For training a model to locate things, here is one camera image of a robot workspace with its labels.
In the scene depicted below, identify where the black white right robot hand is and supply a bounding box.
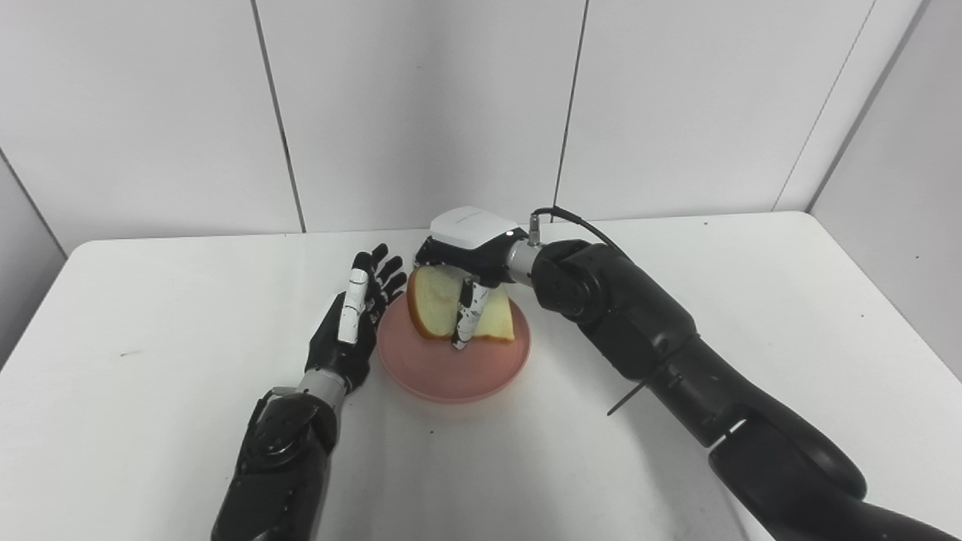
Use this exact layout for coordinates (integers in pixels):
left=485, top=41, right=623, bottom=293
left=413, top=206, right=527, bottom=351

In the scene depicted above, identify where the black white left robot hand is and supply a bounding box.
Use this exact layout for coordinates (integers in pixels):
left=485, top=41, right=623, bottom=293
left=304, top=243, right=407, bottom=395

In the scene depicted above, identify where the slice of white bread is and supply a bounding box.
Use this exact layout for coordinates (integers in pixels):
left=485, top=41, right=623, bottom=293
left=407, top=266, right=517, bottom=343

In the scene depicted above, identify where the pink round plate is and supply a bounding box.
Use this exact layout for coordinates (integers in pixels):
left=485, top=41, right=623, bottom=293
left=377, top=297, right=532, bottom=405

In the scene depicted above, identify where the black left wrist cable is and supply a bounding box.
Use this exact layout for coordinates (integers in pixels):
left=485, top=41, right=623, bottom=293
left=256, top=386, right=300, bottom=422

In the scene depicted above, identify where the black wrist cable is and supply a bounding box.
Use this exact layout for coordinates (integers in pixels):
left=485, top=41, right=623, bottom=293
left=530, top=207, right=625, bottom=256
left=256, top=386, right=300, bottom=422

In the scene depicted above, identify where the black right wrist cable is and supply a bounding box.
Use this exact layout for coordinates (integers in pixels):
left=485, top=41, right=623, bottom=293
left=530, top=207, right=625, bottom=256

